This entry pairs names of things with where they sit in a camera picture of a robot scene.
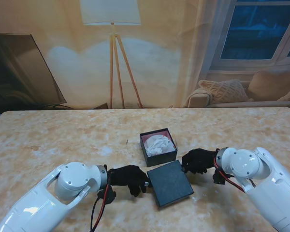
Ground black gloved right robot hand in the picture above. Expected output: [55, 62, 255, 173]
[181, 148, 219, 175]

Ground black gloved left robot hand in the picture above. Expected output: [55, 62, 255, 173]
[108, 165, 150, 198]

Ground black gift box pink inside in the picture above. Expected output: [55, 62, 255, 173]
[139, 128, 179, 167]

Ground black gift box lid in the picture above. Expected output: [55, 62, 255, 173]
[146, 159, 194, 210]

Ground white plastic bag orange print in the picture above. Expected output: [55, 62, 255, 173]
[144, 134, 175, 157]

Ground printed living room backdrop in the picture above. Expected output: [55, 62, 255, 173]
[0, 0, 290, 112]

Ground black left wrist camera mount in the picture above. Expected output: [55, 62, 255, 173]
[98, 186, 116, 205]

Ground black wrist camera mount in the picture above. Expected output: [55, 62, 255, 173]
[212, 169, 232, 186]
[98, 186, 116, 205]

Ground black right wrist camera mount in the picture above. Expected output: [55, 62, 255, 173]
[212, 169, 232, 186]

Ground red black right arm cables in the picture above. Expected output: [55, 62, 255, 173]
[214, 157, 257, 193]

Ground red black arm cables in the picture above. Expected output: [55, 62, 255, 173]
[89, 185, 110, 232]
[214, 157, 257, 193]

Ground red black left arm cables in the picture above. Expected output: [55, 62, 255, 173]
[89, 185, 110, 232]

